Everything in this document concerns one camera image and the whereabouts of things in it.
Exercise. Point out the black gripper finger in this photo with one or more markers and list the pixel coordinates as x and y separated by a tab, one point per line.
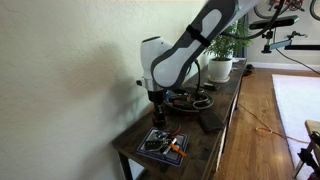
162	111
156	111

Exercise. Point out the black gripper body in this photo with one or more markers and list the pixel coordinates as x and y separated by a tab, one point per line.
156	96

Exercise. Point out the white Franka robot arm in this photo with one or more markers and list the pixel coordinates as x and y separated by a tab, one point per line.
180	56

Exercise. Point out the round metal plate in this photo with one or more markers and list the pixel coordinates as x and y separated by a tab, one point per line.
186	107

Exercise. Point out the silver key bunch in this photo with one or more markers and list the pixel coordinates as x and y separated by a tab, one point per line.
162	135

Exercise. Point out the black car key fob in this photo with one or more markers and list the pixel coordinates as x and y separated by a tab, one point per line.
152	145

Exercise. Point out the blue white square tray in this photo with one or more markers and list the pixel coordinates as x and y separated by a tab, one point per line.
146	154

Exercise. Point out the dark wooden console table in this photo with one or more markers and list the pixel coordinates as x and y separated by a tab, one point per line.
196	146

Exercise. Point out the dark brown leather wallet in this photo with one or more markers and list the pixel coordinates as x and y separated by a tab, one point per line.
210	122

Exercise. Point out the small black remote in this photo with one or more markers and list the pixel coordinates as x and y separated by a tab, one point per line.
210	86

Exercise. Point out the white pot saucer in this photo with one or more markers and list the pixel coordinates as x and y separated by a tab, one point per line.
218	80

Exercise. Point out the white plant pot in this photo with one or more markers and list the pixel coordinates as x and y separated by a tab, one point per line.
220	68

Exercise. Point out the green leafy plant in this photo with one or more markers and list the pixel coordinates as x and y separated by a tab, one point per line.
226	43

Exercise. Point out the dark shoes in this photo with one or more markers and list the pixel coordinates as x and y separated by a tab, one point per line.
248	69

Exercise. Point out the white floor rug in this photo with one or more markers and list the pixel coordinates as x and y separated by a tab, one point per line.
296	106

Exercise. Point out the wooden folding chair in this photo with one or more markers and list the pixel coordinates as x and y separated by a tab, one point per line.
311	146

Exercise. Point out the black camera stand clamp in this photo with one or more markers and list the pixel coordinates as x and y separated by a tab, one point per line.
268	41

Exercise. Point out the black bar camera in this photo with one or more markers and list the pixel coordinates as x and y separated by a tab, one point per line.
280	20

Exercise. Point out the black wall shelf bar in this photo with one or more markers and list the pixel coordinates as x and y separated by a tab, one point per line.
301	47

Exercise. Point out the red frame bicycle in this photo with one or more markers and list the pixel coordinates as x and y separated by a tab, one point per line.
293	5

